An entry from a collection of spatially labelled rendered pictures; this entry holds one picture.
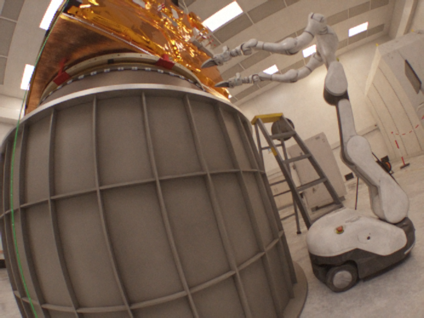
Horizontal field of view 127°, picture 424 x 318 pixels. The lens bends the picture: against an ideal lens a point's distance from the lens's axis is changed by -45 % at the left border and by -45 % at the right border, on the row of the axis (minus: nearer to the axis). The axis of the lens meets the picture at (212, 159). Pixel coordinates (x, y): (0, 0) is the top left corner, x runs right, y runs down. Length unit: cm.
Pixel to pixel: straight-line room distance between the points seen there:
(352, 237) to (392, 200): 35
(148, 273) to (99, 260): 16
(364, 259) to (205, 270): 74
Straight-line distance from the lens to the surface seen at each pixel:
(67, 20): 130
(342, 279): 108
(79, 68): 141
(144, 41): 152
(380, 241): 105
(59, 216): 71
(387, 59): 617
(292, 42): 126
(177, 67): 146
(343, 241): 98
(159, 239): 62
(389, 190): 119
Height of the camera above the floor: 63
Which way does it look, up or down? 16 degrees up
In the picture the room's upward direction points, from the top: 16 degrees counter-clockwise
